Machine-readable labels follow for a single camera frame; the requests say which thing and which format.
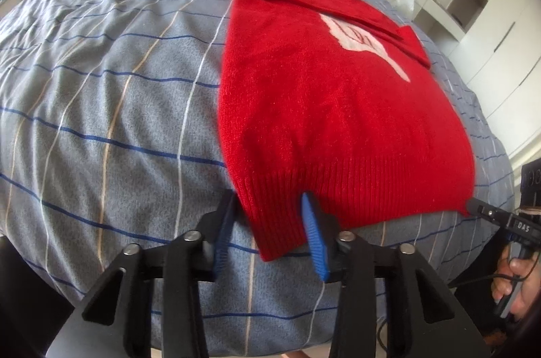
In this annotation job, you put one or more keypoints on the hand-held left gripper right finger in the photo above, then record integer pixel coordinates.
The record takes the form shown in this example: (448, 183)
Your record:
(315, 239)

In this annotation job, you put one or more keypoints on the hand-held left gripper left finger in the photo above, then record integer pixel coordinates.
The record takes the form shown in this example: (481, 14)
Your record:
(224, 239)

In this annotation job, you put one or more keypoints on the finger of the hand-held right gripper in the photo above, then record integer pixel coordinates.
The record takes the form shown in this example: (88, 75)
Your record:
(486, 211)

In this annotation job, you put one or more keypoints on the red knit sweater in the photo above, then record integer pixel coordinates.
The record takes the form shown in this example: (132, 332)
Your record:
(338, 121)

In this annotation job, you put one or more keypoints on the person's right hand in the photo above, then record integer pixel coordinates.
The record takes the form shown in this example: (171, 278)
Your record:
(528, 286)

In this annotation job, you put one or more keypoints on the blue checked blanket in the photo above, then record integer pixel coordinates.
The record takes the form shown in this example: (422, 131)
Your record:
(105, 108)

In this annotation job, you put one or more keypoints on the white wardrobe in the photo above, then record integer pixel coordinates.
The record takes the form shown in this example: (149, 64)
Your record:
(503, 24)

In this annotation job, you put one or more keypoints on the clear plastic bag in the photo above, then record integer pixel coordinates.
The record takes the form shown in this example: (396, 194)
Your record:
(406, 0)

